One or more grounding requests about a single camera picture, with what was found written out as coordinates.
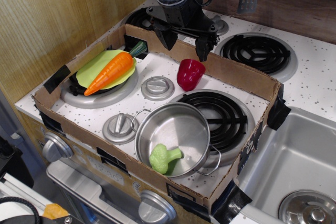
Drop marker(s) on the front right black burner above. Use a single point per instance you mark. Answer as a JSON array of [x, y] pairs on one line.
[[230, 123]]

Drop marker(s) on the silver oven knob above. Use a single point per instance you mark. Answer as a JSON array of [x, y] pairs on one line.
[[155, 209], [55, 148]]

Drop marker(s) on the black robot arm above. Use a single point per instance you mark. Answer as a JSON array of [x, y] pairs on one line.
[[184, 17]]

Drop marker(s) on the front left burner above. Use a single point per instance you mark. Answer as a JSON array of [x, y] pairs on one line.
[[100, 100]]

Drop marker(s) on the small steel pan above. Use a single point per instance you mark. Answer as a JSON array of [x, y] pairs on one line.
[[176, 125]]

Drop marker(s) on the yellow cloth scrap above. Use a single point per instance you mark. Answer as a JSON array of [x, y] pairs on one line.
[[54, 211]]

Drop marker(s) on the silver oven knob left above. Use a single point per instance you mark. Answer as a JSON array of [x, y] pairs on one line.
[[55, 148]]

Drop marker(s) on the silver oven knob right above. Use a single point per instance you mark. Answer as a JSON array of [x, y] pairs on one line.
[[155, 209]]

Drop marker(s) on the cardboard fence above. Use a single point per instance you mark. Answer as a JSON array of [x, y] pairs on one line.
[[220, 69]]

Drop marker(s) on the grey sink basin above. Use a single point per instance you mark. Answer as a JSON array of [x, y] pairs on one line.
[[300, 155]]

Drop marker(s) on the orange toy carrot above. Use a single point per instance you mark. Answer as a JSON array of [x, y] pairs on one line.
[[115, 68]]

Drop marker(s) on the black burner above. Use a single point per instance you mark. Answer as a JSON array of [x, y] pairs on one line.
[[263, 52], [230, 123]]

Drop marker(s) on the back left burner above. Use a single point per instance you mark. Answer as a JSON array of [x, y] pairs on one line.
[[139, 18]]

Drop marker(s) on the back right black burner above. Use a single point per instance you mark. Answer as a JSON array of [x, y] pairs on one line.
[[263, 52]]

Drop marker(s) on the silver oven door handle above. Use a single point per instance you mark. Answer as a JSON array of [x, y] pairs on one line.
[[77, 184]]

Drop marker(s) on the green toy broccoli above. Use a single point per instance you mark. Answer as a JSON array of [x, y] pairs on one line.
[[160, 158]]

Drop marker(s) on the silver stovetop knob front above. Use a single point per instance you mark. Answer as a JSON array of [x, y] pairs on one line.
[[120, 129]]

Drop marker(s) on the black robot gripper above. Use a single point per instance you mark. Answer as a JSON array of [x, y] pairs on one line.
[[187, 19]]

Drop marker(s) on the steel sink drain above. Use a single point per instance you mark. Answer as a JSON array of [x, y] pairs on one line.
[[307, 206]]

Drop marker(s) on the silver stovetop knob back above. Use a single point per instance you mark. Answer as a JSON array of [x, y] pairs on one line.
[[222, 25]]

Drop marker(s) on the red toy bell pepper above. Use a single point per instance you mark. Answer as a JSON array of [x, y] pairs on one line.
[[189, 74]]

